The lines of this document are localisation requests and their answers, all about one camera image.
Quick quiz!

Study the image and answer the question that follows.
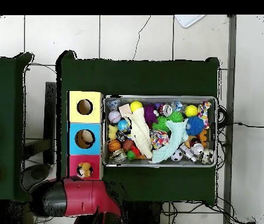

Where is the brown teddy bear plush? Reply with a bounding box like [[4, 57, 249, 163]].
[[77, 162, 93, 179]]

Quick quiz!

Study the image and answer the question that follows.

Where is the orange basketball toy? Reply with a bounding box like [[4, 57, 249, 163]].
[[107, 139, 122, 153]]

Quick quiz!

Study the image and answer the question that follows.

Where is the wooden box with three holes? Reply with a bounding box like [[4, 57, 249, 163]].
[[66, 90, 105, 181]]

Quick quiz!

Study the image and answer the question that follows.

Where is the wooden block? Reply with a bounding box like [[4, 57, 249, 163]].
[[118, 104, 133, 115]]

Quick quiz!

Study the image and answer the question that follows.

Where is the blue spiky rubber ball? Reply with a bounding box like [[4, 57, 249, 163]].
[[185, 115, 205, 137]]

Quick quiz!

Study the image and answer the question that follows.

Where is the white tray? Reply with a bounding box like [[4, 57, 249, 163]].
[[173, 15, 206, 29]]

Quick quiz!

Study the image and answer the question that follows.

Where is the yellow ball with seam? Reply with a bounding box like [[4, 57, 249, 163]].
[[130, 100, 144, 113]]

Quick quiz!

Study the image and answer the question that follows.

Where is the white baseball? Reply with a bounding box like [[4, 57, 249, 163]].
[[107, 110, 122, 124]]

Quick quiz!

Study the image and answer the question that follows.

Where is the mint green knitted cloth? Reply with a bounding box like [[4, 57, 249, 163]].
[[150, 117, 190, 164]]

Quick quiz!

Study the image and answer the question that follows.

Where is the crushed red soda can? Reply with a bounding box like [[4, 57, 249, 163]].
[[158, 103, 173, 117]]

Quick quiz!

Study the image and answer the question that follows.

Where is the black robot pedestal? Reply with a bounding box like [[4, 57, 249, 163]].
[[122, 201, 163, 224]]

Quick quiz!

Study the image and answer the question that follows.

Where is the black stand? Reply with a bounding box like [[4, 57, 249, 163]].
[[43, 81, 57, 165]]

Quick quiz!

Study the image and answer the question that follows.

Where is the cream knitted cloth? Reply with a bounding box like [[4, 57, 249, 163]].
[[123, 107, 154, 159]]

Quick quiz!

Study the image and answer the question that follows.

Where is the silver mesh bin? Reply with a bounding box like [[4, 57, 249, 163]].
[[102, 94, 218, 168]]

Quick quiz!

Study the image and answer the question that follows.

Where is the green spiky rubber ball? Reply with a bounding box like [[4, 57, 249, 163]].
[[166, 110, 185, 123]]

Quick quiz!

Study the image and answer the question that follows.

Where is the dark green table cloth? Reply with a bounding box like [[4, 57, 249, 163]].
[[0, 52, 34, 201], [55, 50, 220, 207]]

